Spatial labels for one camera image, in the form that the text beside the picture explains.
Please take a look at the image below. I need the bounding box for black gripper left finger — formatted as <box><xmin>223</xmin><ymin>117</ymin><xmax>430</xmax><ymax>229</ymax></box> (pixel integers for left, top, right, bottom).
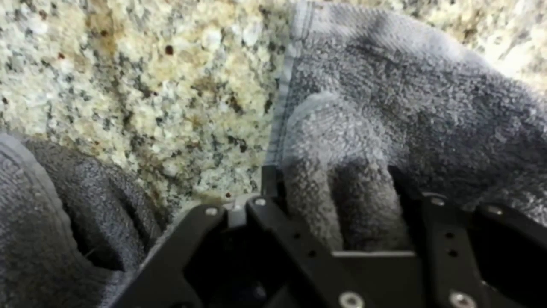
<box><xmin>109</xmin><ymin>163</ymin><xmax>345</xmax><ymax>308</ymax></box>

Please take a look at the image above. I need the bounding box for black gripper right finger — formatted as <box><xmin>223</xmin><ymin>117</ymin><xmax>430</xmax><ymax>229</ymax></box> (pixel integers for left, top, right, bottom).
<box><xmin>388</xmin><ymin>164</ymin><xmax>547</xmax><ymax>308</ymax></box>

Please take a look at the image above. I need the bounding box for grey terry cloth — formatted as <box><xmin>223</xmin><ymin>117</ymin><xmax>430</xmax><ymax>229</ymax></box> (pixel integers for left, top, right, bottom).
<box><xmin>0</xmin><ymin>0</ymin><xmax>547</xmax><ymax>308</ymax></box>

